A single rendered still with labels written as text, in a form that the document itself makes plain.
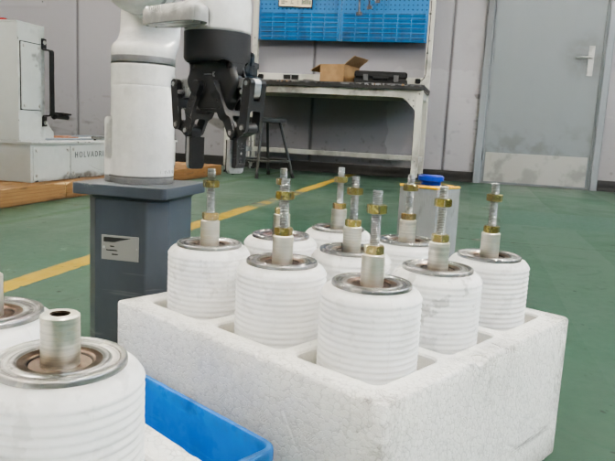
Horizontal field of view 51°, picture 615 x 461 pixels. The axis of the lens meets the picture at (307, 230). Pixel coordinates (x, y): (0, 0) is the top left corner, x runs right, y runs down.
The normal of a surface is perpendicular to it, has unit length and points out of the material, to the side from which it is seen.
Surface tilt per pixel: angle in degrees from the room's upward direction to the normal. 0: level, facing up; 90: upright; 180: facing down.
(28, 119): 90
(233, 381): 90
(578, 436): 0
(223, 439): 88
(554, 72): 90
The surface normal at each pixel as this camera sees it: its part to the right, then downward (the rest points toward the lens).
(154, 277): 0.51, 0.13
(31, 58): 0.97, 0.09
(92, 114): -0.24, 0.14
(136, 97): 0.07, 0.16
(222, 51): 0.31, 0.17
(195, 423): -0.69, 0.04
